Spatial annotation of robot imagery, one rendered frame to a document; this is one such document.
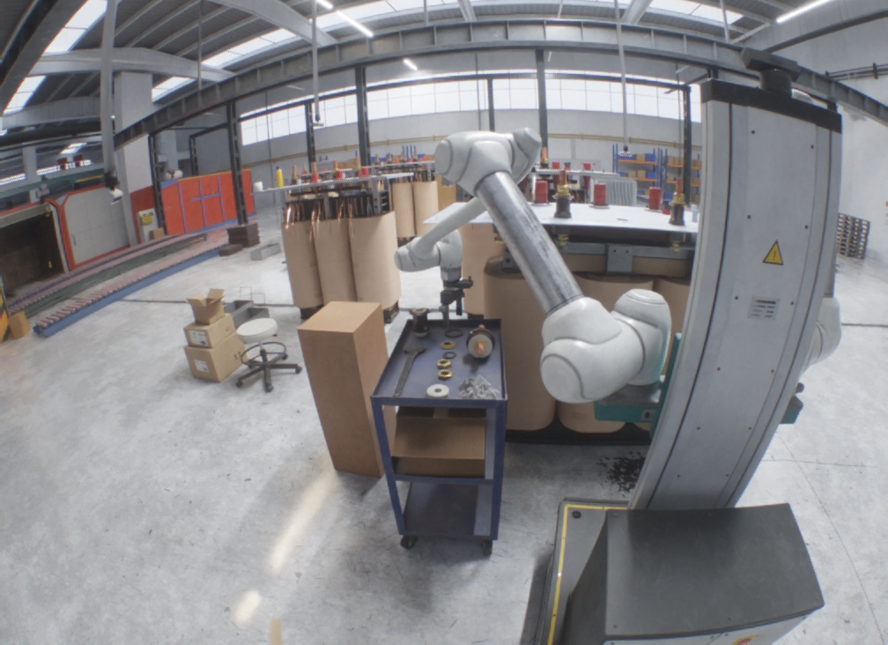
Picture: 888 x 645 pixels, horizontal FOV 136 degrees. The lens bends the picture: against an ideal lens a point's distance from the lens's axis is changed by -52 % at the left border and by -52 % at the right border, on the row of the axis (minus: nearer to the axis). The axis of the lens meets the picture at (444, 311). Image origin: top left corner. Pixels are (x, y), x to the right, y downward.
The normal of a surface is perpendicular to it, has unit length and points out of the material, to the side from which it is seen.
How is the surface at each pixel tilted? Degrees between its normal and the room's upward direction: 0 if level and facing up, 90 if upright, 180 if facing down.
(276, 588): 0
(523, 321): 90
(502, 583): 0
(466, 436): 26
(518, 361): 90
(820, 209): 90
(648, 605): 0
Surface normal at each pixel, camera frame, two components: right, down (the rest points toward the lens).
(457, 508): -0.05, -0.92
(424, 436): -0.08, -0.66
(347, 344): -0.21, 0.38
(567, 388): -0.85, 0.29
